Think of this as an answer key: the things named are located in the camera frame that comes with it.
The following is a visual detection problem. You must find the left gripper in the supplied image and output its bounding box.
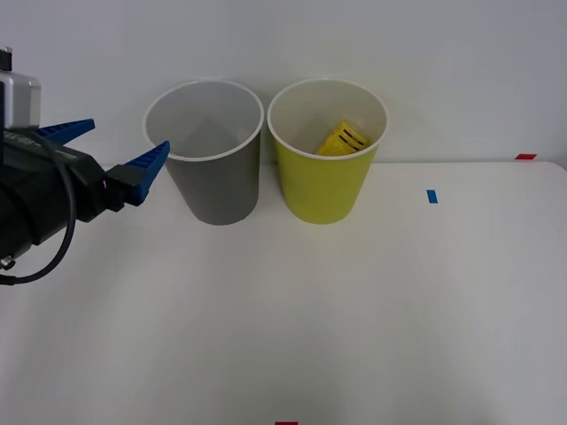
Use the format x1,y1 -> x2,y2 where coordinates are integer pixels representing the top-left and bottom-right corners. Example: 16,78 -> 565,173
1,118 -> 172,223

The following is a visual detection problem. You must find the yellow plastic bottle black cap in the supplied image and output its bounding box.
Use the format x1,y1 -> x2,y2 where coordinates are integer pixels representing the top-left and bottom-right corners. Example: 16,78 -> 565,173
315,120 -> 371,157

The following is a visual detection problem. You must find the grey plastic waste bin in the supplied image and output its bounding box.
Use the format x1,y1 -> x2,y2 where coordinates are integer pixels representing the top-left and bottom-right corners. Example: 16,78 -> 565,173
142,79 -> 266,227

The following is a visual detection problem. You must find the yellow-green plastic waste bin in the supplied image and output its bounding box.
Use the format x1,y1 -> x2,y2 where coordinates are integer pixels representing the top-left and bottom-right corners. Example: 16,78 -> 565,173
267,78 -> 390,225

